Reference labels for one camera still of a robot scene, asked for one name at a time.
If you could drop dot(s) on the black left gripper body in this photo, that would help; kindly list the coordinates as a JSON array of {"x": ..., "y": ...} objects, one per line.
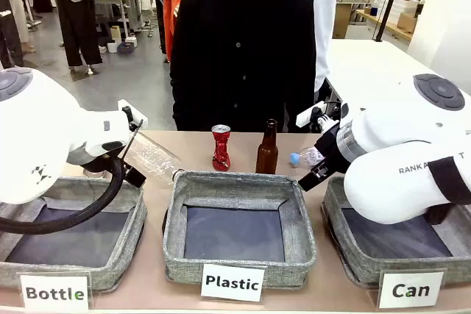
[{"x": 135, "y": 177}]

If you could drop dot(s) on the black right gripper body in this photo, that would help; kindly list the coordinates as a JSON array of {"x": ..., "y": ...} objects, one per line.
[{"x": 333, "y": 146}]

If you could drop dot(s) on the small bottle with blue cap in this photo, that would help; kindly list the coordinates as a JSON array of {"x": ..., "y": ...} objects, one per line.
[{"x": 307, "y": 157}]

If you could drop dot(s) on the large clear plastic bottle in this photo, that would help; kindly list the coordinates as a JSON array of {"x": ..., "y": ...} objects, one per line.
[{"x": 154, "y": 159}]

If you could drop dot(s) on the brown glass beer bottle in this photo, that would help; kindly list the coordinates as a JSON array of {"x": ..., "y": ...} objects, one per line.
[{"x": 267, "y": 156}]

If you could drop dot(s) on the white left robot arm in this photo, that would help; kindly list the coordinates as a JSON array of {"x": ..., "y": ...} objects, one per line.
[{"x": 37, "y": 126}]

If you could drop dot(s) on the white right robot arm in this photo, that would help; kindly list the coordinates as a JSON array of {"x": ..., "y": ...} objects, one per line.
[{"x": 397, "y": 134}]

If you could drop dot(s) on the grey fabric basket labelled Can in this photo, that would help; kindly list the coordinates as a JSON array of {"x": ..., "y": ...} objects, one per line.
[{"x": 342, "y": 240}]

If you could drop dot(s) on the grey fabric basket labelled Bottle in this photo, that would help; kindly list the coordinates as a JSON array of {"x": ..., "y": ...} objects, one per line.
[{"x": 127, "y": 248}]

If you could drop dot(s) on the crushed red soda can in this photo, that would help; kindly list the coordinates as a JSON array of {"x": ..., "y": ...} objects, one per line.
[{"x": 221, "y": 148}]

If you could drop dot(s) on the grey fabric basket labelled Plastic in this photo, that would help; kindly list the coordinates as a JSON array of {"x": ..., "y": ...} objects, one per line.
[{"x": 176, "y": 266}]

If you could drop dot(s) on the white Can label sign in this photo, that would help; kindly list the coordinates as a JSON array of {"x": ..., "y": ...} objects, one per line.
[{"x": 411, "y": 290}]

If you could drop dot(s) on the large white table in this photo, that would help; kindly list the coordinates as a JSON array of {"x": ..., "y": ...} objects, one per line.
[{"x": 368, "y": 67}]

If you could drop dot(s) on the person in black coat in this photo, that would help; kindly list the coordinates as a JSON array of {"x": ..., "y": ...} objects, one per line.
[{"x": 239, "y": 71}]

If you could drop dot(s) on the brown wooden cabinet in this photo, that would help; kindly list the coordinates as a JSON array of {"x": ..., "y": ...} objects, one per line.
[{"x": 342, "y": 21}]

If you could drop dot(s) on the blue floor item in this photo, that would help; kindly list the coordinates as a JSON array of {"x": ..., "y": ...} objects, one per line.
[{"x": 126, "y": 48}]

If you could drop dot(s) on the white Plastic label sign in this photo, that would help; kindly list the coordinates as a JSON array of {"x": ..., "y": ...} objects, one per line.
[{"x": 232, "y": 282}]

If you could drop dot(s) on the white bucket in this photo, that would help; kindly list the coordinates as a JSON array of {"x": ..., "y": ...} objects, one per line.
[{"x": 112, "y": 48}]

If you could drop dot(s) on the wooden workbench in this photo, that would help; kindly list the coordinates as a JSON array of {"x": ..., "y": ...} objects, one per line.
[{"x": 386, "y": 23}]

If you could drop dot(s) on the white Bottle label sign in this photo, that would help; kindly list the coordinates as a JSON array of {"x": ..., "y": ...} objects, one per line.
[{"x": 55, "y": 293}]

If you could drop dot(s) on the small cardboard box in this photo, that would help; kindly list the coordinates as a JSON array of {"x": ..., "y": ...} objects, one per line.
[{"x": 407, "y": 23}]

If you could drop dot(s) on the pale yellow canister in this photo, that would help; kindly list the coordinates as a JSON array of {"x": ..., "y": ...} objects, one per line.
[{"x": 116, "y": 34}]

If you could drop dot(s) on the black stand pole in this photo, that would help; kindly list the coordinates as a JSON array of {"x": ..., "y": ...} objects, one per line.
[{"x": 388, "y": 1}]

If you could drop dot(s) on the stacked clear plastic containers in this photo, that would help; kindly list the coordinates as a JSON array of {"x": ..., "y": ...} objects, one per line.
[{"x": 403, "y": 7}]

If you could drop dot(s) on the person in orange jacket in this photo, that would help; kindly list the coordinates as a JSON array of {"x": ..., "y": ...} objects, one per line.
[{"x": 173, "y": 9}]

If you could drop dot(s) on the person in grey top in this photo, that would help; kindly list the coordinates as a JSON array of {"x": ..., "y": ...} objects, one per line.
[{"x": 73, "y": 9}]

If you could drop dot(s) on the person in beige trousers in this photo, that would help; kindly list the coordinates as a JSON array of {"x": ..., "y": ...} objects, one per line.
[{"x": 14, "y": 9}]

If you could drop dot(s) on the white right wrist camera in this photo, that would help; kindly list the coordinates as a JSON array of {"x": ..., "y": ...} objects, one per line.
[{"x": 306, "y": 115}]

